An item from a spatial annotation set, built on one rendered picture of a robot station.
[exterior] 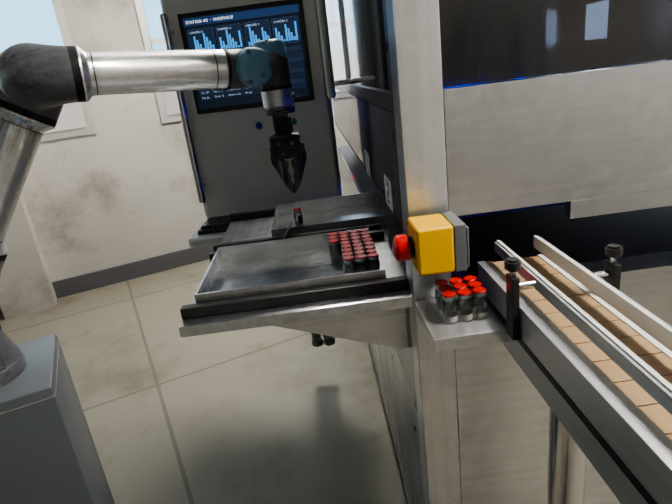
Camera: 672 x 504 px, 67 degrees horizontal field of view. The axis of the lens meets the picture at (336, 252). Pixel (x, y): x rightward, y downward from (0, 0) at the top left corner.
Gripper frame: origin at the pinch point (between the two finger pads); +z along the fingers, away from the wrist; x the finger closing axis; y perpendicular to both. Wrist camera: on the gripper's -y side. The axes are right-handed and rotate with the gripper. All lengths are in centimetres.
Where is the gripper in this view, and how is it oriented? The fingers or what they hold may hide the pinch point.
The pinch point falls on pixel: (293, 187)
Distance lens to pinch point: 132.7
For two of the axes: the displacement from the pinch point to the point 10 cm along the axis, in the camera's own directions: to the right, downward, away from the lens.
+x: 9.9, -1.5, 0.1
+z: 1.4, 9.3, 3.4
